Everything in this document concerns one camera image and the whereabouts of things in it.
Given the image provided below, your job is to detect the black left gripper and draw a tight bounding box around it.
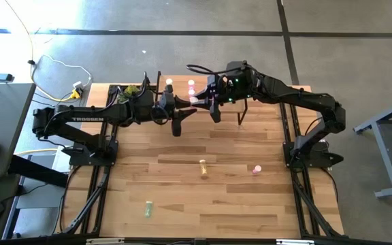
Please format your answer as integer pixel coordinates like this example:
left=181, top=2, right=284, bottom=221
left=154, top=84, right=198, bottom=137

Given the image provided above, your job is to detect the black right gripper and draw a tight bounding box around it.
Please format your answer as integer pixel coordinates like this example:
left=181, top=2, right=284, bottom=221
left=195, top=61, right=257, bottom=124

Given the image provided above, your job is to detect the green plant in dark pot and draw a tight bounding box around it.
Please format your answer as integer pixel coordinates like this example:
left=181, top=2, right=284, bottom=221
left=116, top=84, right=142, bottom=105

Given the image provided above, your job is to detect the black desk leg beam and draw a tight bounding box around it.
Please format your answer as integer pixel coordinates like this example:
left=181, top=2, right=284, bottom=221
left=7, top=154, right=69, bottom=189

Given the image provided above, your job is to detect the silver aluminium bar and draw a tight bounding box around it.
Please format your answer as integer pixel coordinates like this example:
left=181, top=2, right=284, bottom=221
left=85, top=238, right=125, bottom=245
left=276, top=238, right=316, bottom=245

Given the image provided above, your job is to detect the grey desk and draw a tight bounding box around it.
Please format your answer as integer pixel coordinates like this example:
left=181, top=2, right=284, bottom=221
left=0, top=82, right=37, bottom=180

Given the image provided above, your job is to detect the blue-grey metal table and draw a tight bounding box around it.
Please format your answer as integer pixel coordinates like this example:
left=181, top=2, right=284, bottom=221
left=353, top=94, right=392, bottom=200

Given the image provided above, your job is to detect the wooden shelf black metal frame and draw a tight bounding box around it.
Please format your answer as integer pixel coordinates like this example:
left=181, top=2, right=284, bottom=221
left=154, top=70, right=249, bottom=126

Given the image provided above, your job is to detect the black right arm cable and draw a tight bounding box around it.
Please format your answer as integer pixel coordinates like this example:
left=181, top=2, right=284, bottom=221
left=185, top=63, right=248, bottom=76

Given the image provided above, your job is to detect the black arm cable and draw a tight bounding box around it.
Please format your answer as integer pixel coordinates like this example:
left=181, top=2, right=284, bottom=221
left=140, top=70, right=170, bottom=126
left=185, top=63, right=248, bottom=76

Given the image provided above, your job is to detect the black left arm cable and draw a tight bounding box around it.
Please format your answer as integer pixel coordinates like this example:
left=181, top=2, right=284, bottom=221
left=140, top=70, right=170, bottom=126

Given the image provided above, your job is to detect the black aluminium rig frame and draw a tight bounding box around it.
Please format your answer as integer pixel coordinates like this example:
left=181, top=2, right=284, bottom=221
left=59, top=76, right=345, bottom=239

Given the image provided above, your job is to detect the white cable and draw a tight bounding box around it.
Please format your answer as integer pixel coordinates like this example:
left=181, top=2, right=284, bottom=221
left=31, top=54, right=93, bottom=90

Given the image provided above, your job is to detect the yellow cable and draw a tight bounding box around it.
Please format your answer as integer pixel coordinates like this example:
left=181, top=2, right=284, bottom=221
left=4, top=0, right=82, bottom=103

